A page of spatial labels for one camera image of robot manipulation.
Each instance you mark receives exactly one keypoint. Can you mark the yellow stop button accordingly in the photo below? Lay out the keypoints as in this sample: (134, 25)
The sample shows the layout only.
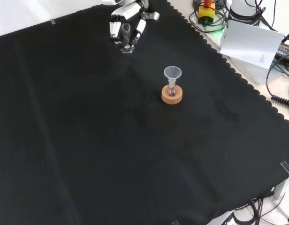
(206, 12)

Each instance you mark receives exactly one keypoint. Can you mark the black power adapter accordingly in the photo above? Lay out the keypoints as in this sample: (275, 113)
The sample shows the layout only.
(285, 50)

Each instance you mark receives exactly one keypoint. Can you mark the clear glass graduated cylinder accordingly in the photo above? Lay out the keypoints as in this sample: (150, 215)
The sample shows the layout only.
(126, 29)

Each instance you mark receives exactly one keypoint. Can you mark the black bench cloth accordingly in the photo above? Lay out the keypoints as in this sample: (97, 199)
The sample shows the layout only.
(88, 140)

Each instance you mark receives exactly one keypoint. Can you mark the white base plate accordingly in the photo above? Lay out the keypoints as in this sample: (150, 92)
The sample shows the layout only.
(252, 72)

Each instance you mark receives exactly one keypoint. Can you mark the clear cloth clip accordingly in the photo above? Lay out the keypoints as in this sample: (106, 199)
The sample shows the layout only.
(175, 222)
(287, 167)

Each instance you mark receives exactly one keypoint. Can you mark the pale board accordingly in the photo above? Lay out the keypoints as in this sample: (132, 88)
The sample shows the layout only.
(250, 44)

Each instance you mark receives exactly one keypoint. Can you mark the clear tape strip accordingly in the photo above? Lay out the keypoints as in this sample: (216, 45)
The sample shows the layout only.
(53, 22)

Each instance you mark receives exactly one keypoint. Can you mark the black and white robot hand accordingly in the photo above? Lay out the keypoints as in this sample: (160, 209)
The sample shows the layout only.
(128, 11)

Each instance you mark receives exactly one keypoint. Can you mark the white metal bracket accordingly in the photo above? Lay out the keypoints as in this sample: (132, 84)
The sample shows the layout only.
(284, 187)

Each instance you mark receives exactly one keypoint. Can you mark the clear plastic funnel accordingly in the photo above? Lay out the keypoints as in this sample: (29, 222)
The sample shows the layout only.
(172, 72)

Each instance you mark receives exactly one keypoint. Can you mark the small round-bottom glass flask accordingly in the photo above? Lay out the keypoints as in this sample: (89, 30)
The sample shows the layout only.
(172, 90)

